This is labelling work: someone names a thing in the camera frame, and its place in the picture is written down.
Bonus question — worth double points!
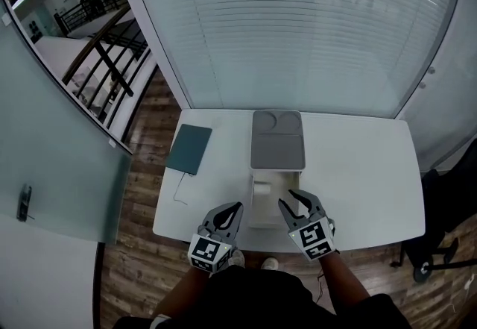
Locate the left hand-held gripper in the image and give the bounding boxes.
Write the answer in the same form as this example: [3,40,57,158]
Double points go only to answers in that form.
[187,202,245,275]

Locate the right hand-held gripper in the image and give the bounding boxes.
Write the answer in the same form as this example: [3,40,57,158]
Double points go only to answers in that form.
[277,189,335,263]

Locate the small white item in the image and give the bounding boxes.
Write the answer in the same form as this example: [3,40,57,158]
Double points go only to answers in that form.
[253,181,273,197]

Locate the white box with grey lid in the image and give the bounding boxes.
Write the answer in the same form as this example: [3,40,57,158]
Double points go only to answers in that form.
[247,109,307,230]

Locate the person's right forearm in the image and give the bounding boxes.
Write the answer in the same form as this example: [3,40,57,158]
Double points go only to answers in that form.
[318,251,373,316]

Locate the person's left forearm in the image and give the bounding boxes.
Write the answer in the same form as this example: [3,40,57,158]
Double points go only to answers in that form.
[151,263,212,321]

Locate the person's left shoe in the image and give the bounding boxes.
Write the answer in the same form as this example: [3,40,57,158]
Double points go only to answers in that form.
[226,248,246,269]

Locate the dark green notebook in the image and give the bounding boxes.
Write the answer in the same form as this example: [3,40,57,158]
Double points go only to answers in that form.
[164,123,214,177]

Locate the person's black clothing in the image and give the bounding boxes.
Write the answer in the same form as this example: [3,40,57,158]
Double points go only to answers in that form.
[110,266,411,329]

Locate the black office chair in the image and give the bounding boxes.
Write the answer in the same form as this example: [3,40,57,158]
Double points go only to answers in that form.
[389,168,477,286]

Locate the frosted glass door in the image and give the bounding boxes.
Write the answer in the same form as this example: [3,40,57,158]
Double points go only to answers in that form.
[0,0,134,246]

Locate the white window blinds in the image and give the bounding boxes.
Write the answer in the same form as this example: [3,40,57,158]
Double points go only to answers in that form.
[121,0,469,119]

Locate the black railing with wooden handrail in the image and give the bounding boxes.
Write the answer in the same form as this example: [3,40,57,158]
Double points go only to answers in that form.
[60,16,158,142]

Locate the black balcony railing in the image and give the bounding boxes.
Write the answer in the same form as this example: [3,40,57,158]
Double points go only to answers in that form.
[53,0,130,38]

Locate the thin dark wrist cable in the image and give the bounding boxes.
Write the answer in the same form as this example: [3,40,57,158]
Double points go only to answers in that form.
[315,269,326,304]

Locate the black door handle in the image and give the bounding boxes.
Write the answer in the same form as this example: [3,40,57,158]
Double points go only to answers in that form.
[16,183,34,223]

